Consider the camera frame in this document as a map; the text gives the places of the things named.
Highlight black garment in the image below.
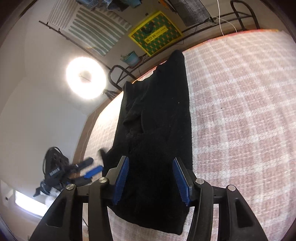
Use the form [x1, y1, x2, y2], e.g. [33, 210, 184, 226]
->
[99, 50, 193, 235]

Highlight potted plant teal pot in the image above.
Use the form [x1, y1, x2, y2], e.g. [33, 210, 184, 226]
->
[120, 51, 140, 67]

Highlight striped green white rug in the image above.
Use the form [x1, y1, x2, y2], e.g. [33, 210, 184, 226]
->
[48, 1, 132, 56]

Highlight yellow green box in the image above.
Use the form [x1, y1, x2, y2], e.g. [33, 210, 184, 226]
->
[128, 11, 183, 57]

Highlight white clip lamp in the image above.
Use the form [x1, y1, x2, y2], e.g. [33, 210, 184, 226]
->
[216, 0, 238, 37]

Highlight grey plaid coat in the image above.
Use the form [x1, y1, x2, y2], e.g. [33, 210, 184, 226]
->
[169, 0, 211, 27]

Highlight ring light tripod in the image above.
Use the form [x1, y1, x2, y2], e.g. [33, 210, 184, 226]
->
[102, 89, 119, 101]

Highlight black wire rack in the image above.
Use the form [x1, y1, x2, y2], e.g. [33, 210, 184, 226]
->
[43, 1, 260, 90]

